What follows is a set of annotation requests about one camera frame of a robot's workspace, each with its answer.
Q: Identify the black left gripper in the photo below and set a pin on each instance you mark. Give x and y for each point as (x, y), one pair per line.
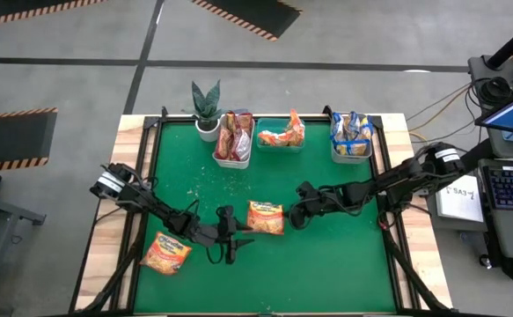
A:
(212, 235)

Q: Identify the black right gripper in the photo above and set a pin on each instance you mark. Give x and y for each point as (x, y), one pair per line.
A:
(315, 196)

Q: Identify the blue Maruchan noodle packet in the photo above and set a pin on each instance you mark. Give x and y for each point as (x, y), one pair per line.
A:
(367, 128)
(338, 125)
(350, 147)
(352, 125)

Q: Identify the red Maruchan noodle packet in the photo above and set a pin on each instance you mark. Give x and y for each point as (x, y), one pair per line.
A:
(223, 143)
(242, 146)
(238, 120)

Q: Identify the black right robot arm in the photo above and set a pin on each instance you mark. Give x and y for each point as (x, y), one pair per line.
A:
(392, 182)

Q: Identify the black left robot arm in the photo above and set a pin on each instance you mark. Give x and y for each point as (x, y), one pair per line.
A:
(159, 211)

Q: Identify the white plastic bin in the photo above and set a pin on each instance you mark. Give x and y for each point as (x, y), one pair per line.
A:
(234, 164)

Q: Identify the grey plastic bin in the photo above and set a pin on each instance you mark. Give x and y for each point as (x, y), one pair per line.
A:
(353, 159)

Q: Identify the small red connector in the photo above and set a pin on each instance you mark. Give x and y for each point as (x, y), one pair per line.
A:
(381, 225)

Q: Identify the teal plastic bin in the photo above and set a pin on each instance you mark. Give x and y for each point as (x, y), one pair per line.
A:
(271, 125)

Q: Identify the snake plant in white pot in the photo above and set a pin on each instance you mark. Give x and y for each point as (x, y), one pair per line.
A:
(207, 105)

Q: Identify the white paper sign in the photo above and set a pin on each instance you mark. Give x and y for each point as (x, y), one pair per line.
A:
(460, 200)

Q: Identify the black stand strut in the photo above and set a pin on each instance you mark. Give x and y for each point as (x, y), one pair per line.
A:
(480, 152)

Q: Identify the black caster wheel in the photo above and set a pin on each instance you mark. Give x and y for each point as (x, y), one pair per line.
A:
(485, 262)

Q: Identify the black hazard-striped floor mat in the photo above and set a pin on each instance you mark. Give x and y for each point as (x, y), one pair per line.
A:
(18, 6)
(256, 13)
(9, 136)

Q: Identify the grey equipment shelf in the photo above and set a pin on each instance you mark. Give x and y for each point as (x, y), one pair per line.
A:
(478, 66)

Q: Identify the black metal table frame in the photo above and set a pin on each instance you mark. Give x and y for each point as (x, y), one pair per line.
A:
(395, 282)

